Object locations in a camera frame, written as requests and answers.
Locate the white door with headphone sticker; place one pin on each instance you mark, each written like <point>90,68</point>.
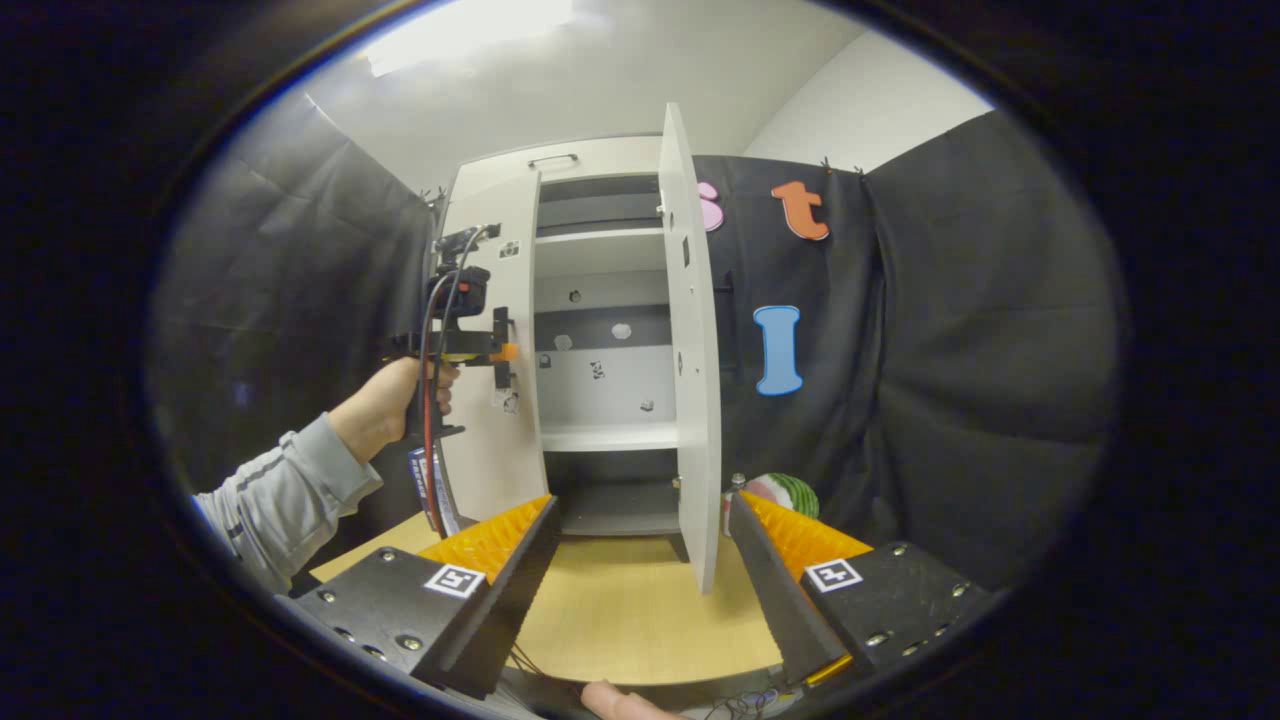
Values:
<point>700,400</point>

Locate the white door with camera sticker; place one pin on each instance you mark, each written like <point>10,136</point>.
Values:
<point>490,450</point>

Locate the white book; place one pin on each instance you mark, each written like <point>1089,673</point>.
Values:
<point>450,500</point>

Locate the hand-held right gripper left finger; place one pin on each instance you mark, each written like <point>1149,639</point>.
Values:
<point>520,575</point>

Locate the white double-door shoe cabinet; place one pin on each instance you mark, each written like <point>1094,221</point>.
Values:
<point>610,390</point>

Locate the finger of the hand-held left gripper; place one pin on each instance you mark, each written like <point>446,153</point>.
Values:
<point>506,352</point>

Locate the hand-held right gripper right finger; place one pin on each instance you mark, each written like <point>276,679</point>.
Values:
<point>765,580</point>

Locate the black backdrop cloth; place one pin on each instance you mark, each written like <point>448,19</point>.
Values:
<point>950,350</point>

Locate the watermelon slice toy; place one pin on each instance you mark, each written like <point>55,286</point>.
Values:
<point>785,493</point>

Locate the small pink-labelled bottle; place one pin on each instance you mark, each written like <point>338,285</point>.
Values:
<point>737,482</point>

